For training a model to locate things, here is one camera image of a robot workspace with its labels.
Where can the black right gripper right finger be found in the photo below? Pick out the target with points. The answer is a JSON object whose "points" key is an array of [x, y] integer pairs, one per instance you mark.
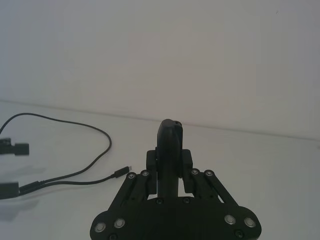
{"points": [[186, 162]]}

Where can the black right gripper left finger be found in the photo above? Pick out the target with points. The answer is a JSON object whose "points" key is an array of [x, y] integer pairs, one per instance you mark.
{"points": [[163, 150]]}

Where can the black boxy plug connector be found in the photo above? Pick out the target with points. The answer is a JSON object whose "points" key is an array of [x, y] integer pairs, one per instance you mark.
{"points": [[20, 149]]}

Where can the black adapter block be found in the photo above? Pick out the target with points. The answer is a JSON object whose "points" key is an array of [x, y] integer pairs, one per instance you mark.
{"points": [[8, 190]]}

